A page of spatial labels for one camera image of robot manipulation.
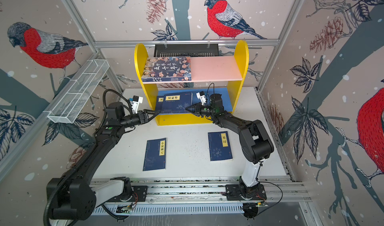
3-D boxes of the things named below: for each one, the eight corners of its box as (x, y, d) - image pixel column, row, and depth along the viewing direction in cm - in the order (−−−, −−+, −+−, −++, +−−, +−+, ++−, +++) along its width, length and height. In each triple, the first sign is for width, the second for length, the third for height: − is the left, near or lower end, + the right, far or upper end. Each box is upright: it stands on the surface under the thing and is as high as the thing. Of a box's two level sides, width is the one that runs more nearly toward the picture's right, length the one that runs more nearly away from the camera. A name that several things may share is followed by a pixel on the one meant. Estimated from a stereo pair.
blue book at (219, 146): (209, 161, 86) (209, 160, 84) (207, 132, 98) (208, 131, 97) (232, 161, 86) (232, 160, 84) (227, 132, 98) (228, 131, 97)
